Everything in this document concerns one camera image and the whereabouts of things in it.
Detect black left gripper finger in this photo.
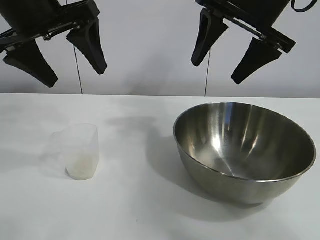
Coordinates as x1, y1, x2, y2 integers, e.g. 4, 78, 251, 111
66, 18, 108, 75
2, 39, 59, 88

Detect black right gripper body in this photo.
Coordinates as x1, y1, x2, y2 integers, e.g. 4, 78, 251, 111
194, 0, 297, 54

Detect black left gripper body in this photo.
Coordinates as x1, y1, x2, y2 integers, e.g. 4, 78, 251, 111
0, 0, 101, 55

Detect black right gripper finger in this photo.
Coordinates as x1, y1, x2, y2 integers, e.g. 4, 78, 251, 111
231, 37, 282, 85
190, 8, 229, 67

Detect clear plastic measuring cup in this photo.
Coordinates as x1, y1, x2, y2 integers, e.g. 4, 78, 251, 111
51, 123, 100, 180

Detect stainless steel mixing bowl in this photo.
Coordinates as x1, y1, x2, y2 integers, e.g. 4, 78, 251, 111
173, 101, 318, 205

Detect white rice grains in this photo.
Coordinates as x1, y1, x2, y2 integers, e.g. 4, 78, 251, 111
66, 154, 97, 180

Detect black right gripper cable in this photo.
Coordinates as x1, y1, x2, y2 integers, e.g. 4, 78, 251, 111
291, 0, 315, 13

